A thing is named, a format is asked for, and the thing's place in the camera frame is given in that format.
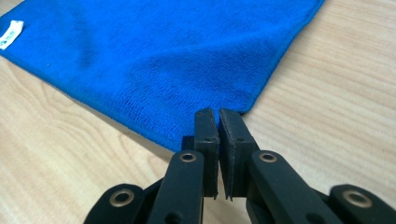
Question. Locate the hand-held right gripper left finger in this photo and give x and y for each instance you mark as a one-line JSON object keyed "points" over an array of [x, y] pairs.
{"points": [[208, 146]]}

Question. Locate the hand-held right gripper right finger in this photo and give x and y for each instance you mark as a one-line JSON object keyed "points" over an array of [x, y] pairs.
{"points": [[235, 155]]}

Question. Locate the blue microfibre cloth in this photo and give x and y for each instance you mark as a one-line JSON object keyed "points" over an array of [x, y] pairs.
{"points": [[140, 62]]}

